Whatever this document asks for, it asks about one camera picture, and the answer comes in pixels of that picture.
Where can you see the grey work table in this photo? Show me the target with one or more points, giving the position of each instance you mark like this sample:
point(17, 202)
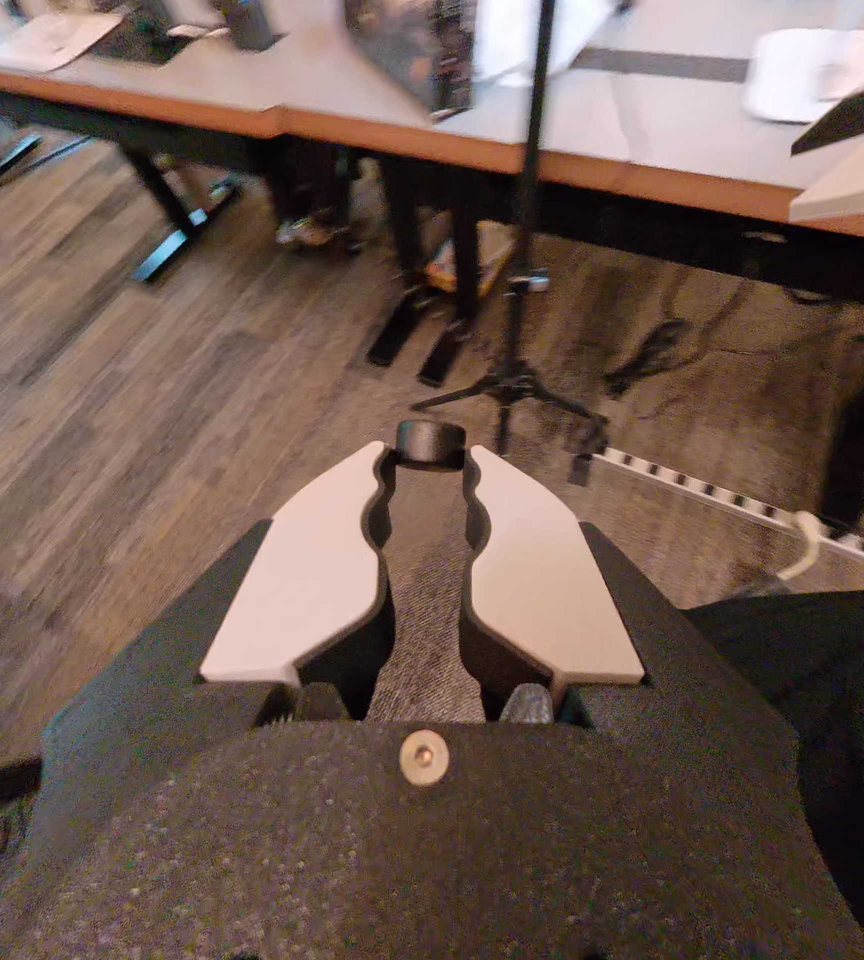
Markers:
point(657, 135)
point(147, 83)

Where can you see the white booklet stand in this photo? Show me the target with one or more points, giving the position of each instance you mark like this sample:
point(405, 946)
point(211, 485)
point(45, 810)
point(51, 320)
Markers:
point(807, 75)

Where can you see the black lego wheel gold hub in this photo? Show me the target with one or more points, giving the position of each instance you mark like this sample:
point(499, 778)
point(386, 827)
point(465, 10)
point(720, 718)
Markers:
point(429, 443)

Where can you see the black tripod stand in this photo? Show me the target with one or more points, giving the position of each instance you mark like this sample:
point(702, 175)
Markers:
point(530, 150)

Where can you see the person's dark trousers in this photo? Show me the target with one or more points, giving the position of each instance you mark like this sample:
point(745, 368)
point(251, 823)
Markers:
point(822, 750)

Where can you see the black lego set box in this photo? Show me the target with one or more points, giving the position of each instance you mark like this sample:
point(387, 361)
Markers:
point(409, 53)

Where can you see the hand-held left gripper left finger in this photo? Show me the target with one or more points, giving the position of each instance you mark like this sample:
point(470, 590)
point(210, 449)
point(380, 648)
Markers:
point(297, 593)

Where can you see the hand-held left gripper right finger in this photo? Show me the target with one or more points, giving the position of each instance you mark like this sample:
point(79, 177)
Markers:
point(552, 593)

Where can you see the white power strip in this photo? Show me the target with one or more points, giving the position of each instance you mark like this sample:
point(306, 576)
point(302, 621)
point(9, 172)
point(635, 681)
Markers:
point(702, 488)

